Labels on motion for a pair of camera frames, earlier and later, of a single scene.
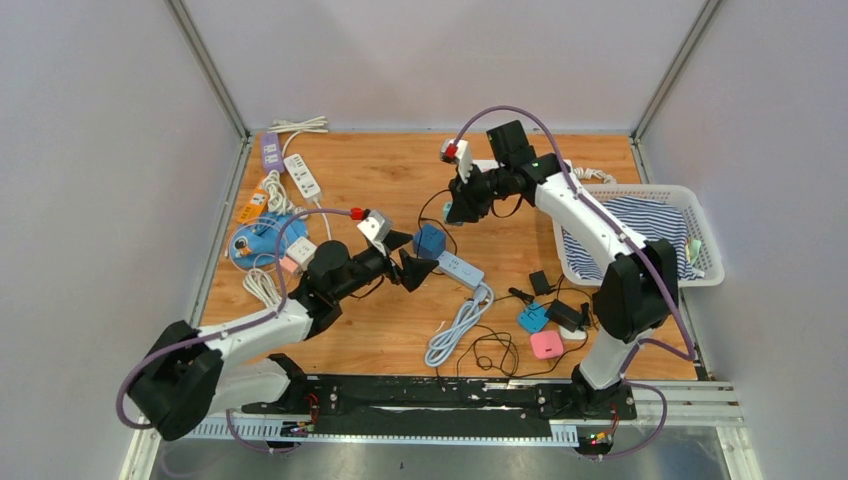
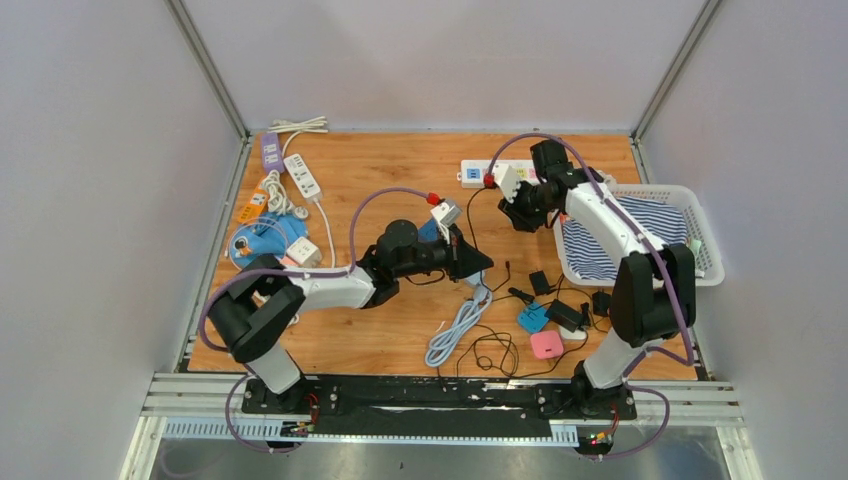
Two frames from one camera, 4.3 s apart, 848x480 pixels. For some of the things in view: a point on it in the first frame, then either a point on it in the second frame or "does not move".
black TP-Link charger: [540, 282] does not move
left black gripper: [415, 270] -> [461, 258]
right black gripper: [467, 207] -> [514, 211]
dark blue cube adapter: [429, 241] does not move
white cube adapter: [301, 251] does not move
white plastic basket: [702, 240] does not move
